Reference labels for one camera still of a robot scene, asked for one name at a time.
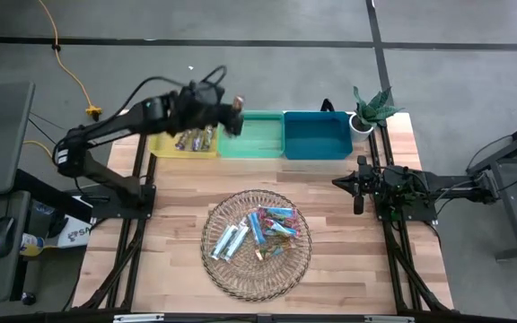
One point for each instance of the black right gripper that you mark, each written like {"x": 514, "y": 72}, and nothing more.
{"x": 367, "y": 184}

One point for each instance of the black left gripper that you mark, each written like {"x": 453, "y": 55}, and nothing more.
{"x": 209, "y": 112}

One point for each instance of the brown tan granola bar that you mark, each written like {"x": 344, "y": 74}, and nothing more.
{"x": 239, "y": 103}

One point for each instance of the light blue yellow granola bar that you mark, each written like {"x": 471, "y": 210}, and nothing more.
{"x": 195, "y": 140}

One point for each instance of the Chewy chocolate chip granola bar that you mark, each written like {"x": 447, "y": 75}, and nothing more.
{"x": 293, "y": 220}

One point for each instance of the blue red-ended Chewy bar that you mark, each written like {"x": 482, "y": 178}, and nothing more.
{"x": 281, "y": 230}
{"x": 278, "y": 212}

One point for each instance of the plain blue granola bar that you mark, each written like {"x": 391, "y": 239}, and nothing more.
{"x": 256, "y": 229}

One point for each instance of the light blue striped granola bar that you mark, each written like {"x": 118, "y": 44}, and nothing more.
{"x": 222, "y": 243}
{"x": 237, "y": 242}

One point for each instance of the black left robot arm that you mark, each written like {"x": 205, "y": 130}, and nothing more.
{"x": 119, "y": 123}

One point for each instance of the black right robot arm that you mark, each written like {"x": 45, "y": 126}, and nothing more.
{"x": 447, "y": 184}

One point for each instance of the teal plastic bin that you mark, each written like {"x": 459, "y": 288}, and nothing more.
{"x": 258, "y": 134}

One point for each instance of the blue plastic bin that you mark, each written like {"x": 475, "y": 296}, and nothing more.
{"x": 317, "y": 134}

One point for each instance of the green plant in white pot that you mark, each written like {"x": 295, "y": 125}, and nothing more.
{"x": 370, "y": 114}

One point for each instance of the yellow plastic bin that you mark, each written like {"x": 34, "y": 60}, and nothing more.
{"x": 164, "y": 150}

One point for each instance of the black clip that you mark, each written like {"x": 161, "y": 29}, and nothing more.
{"x": 327, "y": 105}

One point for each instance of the round woven wicker tray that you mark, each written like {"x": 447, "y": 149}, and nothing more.
{"x": 240, "y": 278}

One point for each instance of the white cardboard box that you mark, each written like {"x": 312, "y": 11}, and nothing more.
{"x": 76, "y": 234}

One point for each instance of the yellow white bottle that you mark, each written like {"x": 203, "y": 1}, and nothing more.
{"x": 32, "y": 245}

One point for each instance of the black computer mouse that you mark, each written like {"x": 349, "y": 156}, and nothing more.
{"x": 0, "y": 235}

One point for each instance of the black caster wheel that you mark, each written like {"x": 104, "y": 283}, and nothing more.
{"x": 28, "y": 298}

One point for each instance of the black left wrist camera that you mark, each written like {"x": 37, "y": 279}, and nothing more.
{"x": 204, "y": 94}

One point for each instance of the black aluminium rig frame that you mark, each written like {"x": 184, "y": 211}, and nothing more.
{"x": 386, "y": 148}

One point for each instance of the silver frame bracket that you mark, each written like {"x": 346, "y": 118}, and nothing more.
{"x": 388, "y": 319}
{"x": 138, "y": 318}

